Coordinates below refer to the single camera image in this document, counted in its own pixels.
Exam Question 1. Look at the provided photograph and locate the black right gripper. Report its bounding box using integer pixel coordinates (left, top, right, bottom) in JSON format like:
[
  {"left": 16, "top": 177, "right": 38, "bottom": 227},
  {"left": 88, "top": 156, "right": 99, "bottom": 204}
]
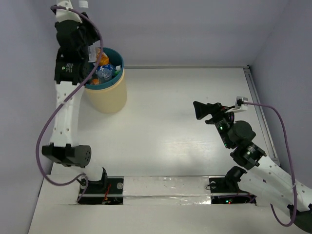
[{"left": 194, "top": 100, "right": 236, "bottom": 148}]

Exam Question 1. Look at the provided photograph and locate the small orange juice bottle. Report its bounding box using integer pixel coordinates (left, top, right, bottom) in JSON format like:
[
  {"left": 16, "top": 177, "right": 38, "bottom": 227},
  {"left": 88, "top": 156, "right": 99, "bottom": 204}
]
[{"left": 96, "top": 47, "right": 110, "bottom": 66}]

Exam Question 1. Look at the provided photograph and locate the small blue label water bottle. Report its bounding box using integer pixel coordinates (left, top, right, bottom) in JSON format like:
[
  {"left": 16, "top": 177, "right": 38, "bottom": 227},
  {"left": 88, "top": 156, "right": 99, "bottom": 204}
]
[{"left": 97, "top": 64, "right": 121, "bottom": 80}]

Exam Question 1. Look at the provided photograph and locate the orange label drink bottle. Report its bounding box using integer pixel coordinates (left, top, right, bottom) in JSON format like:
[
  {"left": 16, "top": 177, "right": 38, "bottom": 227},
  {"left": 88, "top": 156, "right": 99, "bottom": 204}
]
[{"left": 90, "top": 78, "right": 101, "bottom": 85}]

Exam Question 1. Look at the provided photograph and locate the clear bottle white cap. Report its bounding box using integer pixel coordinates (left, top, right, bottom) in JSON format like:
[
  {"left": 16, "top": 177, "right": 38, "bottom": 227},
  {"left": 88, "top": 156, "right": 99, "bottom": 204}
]
[{"left": 78, "top": 0, "right": 98, "bottom": 63}]

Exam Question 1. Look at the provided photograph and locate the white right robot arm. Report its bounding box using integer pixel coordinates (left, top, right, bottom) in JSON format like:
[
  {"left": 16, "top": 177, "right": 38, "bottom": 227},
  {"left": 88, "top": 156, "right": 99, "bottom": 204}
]
[{"left": 193, "top": 97, "right": 312, "bottom": 233}]

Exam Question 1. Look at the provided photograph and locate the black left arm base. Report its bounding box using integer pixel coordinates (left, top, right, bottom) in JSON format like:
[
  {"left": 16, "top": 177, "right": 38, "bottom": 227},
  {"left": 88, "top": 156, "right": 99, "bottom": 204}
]
[{"left": 78, "top": 168, "right": 124, "bottom": 205}]

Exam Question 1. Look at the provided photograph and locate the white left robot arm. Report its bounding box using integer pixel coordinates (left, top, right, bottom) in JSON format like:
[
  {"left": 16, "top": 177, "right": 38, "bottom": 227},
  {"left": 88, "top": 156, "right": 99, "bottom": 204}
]
[{"left": 35, "top": 6, "right": 108, "bottom": 193}]

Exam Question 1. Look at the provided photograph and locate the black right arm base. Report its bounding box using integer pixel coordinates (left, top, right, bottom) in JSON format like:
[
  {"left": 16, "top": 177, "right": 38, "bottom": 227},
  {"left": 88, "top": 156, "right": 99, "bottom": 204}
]
[{"left": 205, "top": 166, "right": 256, "bottom": 205}]

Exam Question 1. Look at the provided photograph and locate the cream bin with teal rim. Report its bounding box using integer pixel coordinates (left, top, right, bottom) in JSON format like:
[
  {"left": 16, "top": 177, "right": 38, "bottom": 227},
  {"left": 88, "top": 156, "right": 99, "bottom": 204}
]
[{"left": 85, "top": 47, "right": 127, "bottom": 114}]

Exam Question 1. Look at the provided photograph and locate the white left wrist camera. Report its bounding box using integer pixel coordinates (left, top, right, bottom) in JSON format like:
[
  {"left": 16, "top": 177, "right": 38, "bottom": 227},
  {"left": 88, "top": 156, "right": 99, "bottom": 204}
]
[{"left": 50, "top": 0, "right": 82, "bottom": 23}]

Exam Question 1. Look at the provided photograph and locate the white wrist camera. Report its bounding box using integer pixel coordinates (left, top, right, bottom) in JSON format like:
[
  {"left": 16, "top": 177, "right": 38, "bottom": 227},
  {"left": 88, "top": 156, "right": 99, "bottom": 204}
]
[
  {"left": 227, "top": 97, "right": 248, "bottom": 113},
  {"left": 50, "top": 0, "right": 82, "bottom": 23}
]

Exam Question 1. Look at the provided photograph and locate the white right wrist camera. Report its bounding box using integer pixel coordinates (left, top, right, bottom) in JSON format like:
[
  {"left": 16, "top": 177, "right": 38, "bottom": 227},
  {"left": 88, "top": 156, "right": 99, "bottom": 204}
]
[{"left": 227, "top": 97, "right": 248, "bottom": 113}]

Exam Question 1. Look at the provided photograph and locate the aluminium side rail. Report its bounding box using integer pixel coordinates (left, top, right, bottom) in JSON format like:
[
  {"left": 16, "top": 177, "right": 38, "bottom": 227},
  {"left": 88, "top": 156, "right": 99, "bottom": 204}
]
[{"left": 243, "top": 66, "right": 281, "bottom": 166}]

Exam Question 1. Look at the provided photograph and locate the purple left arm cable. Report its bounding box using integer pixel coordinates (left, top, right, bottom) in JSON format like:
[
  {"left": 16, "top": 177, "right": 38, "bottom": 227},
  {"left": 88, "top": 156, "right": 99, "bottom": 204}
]
[{"left": 35, "top": 5, "right": 104, "bottom": 203}]

